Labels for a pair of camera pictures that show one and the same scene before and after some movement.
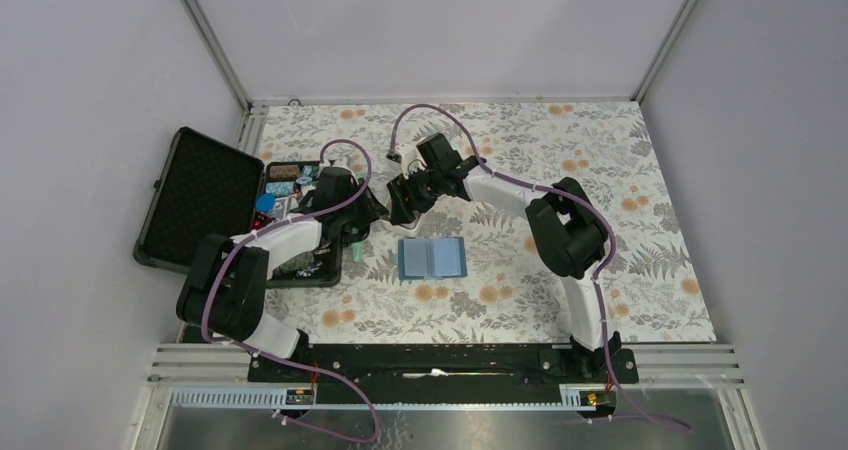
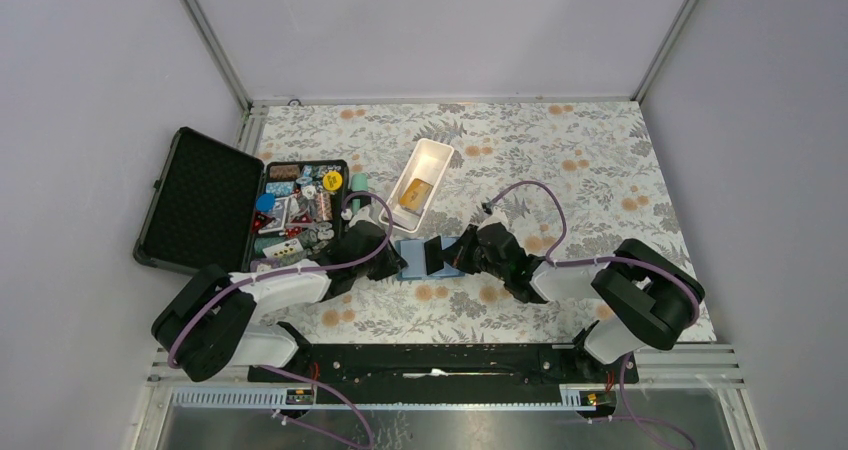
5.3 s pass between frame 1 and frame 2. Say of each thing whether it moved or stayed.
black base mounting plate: stayed
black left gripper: moved
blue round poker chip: stayed
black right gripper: moved
